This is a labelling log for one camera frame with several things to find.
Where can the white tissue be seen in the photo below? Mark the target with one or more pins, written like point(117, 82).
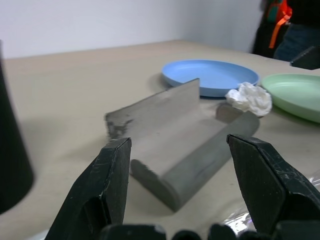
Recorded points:
point(252, 100)

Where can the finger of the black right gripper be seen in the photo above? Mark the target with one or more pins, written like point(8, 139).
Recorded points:
point(308, 58)

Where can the grey rectangular block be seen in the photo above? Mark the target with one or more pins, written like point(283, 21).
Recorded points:
point(175, 112)

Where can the person in dark clothes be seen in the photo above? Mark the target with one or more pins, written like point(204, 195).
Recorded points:
point(300, 37)

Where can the black pen holder cup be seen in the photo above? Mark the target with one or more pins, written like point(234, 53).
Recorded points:
point(11, 150)

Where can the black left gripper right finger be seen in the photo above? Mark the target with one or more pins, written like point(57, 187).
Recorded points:
point(265, 180)

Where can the green plate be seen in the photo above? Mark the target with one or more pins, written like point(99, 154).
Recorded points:
point(297, 95)

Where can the blue plate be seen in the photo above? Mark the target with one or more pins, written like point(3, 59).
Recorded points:
point(212, 75)

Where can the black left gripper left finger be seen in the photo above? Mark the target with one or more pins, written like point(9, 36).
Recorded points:
point(100, 180)

